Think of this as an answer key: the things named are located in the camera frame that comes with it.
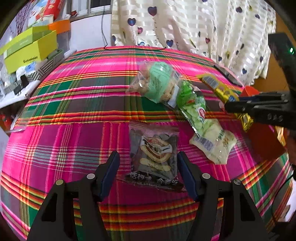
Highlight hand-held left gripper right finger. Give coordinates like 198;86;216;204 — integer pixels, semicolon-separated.
177;151;270;241

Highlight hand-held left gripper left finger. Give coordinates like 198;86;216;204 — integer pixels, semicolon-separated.
26;151;121;241

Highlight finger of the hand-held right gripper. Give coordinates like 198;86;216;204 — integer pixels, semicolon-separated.
238;91;289;103
224;101;266;115

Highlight long gold snack packet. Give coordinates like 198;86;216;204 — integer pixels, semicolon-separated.
196;73;254;132

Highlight red plastic basket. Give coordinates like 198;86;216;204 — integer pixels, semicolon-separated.
240;85;288;163

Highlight black snack packet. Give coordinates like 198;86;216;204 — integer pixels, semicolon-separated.
116;124;186;193

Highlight pale yellow snack packet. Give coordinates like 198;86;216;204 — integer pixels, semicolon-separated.
189;119;237;165

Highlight mint green peanut packet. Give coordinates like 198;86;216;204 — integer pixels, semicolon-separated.
126;61;183;108

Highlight wooden wardrobe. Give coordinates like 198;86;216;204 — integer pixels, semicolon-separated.
254;14;296;93

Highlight black smartphone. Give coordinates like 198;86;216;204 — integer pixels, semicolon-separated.
214;65;243;86

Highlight pink green plaid tablecloth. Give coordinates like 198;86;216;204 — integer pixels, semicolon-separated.
0;45;293;241

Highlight cream heart print curtain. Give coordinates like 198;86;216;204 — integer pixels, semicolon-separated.
110;0;277;80

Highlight white side table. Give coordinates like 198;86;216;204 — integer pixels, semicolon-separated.
0;88;37;109

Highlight black white striped box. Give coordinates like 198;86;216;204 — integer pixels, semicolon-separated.
14;49;64;88

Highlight lime green cardboard box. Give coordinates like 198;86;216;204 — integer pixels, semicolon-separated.
0;25;58;75

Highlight orange box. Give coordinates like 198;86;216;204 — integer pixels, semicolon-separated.
48;20;70;33

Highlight red packaged bag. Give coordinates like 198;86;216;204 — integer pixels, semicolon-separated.
43;0;65;18

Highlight black charging cable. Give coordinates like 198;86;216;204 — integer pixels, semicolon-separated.
100;6;166;50

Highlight window frame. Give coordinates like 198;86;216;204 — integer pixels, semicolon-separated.
69;0;114;22

